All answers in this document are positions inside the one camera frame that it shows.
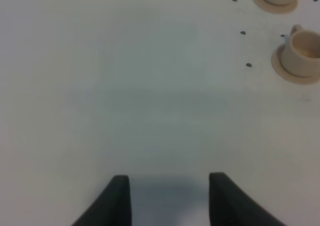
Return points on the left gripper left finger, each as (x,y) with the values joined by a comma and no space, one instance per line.
(112,207)

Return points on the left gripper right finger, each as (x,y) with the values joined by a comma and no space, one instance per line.
(230,206)

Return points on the near beige cup saucer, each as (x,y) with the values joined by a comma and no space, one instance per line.
(281,71)

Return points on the beige cup saucer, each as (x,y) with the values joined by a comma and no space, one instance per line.
(276,9)
(281,71)

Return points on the near beige teacup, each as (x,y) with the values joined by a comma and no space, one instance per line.
(301,55)

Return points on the far beige cup saucer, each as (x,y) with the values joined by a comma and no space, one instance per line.
(276,9)

